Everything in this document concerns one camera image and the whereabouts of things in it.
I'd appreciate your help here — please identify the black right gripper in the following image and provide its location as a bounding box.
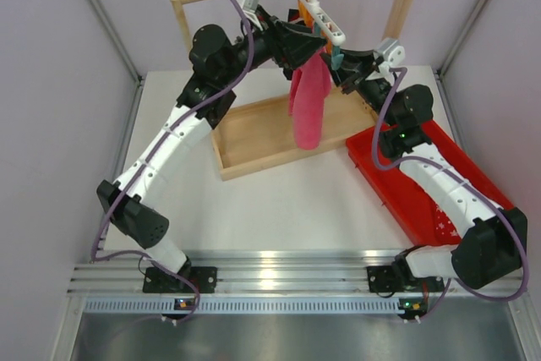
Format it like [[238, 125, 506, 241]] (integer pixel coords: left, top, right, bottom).
[[321, 46, 400, 128]]

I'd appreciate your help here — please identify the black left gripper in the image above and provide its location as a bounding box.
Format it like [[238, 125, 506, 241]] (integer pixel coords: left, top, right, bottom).
[[218, 3, 326, 85]]

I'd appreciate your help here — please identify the teal end clothes peg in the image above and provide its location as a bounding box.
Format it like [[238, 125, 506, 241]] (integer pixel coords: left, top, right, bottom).
[[331, 44, 344, 71]]

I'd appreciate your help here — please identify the orange clothes peg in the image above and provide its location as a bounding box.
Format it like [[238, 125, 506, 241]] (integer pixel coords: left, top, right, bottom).
[[298, 1, 314, 29], [325, 41, 334, 58]]

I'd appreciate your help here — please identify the white clip hanger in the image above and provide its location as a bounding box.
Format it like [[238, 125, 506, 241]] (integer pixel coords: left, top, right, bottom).
[[298, 0, 346, 46]]

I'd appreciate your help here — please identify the pink towel sock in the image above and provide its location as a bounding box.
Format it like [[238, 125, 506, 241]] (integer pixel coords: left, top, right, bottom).
[[288, 52, 331, 150]]

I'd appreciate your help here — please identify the red patterned sock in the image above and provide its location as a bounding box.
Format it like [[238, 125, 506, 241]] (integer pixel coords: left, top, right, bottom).
[[432, 205, 461, 245]]

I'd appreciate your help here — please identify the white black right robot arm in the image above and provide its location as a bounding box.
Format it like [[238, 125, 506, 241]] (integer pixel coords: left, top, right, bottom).
[[321, 50, 530, 302]]

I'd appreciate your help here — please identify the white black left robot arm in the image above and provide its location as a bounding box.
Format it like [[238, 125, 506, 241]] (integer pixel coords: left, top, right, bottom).
[[96, 7, 325, 291]]

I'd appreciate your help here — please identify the black christmas sock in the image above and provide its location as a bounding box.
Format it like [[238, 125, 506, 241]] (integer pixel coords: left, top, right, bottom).
[[277, 8, 304, 66]]

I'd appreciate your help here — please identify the wooden clothes rack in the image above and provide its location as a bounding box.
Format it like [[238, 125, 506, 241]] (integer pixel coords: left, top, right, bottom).
[[170, 0, 413, 180]]

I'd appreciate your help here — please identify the red plastic tray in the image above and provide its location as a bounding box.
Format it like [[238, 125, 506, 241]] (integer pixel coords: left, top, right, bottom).
[[346, 121, 514, 246]]

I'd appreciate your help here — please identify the aluminium mounting rail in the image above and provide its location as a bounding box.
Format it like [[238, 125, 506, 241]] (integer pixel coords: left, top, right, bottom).
[[67, 249, 529, 298]]

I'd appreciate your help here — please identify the perforated cable duct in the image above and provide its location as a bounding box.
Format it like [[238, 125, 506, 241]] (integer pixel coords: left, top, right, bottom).
[[85, 296, 427, 315]]

